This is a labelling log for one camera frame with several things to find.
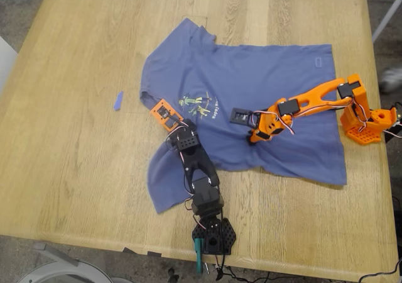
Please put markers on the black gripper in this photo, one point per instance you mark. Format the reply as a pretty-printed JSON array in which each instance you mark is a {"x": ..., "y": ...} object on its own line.
[{"x": 173, "y": 137}]

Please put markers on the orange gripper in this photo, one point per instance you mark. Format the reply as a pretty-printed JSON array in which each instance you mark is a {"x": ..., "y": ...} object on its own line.
[{"x": 260, "y": 134}]

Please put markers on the blue printed T-shirt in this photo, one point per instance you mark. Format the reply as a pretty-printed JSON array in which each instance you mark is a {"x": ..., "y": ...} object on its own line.
[{"x": 251, "y": 75}]

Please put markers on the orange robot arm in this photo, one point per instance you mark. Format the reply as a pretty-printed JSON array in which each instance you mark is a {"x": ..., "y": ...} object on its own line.
[{"x": 320, "y": 94}]

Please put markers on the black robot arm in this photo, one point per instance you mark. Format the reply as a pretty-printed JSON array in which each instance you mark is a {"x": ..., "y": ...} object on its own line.
[{"x": 191, "y": 152}]

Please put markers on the blue tape strip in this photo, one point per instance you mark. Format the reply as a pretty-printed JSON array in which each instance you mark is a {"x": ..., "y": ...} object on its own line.
[{"x": 118, "y": 100}]

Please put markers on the green table clamp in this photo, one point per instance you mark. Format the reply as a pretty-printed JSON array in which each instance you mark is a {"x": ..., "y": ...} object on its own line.
[{"x": 198, "y": 258}]

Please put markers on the black table clamp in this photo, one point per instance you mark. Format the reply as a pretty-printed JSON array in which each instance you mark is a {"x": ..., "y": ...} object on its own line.
[{"x": 392, "y": 135}]

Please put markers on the white chair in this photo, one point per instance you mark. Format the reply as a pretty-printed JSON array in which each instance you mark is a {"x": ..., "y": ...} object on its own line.
[
  {"x": 6, "y": 63},
  {"x": 384, "y": 19}
]

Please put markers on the grey round chair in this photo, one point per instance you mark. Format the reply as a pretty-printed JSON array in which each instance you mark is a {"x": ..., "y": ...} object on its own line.
[{"x": 63, "y": 265}]

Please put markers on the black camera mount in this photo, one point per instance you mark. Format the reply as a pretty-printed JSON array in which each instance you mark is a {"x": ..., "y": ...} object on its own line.
[{"x": 242, "y": 116}]

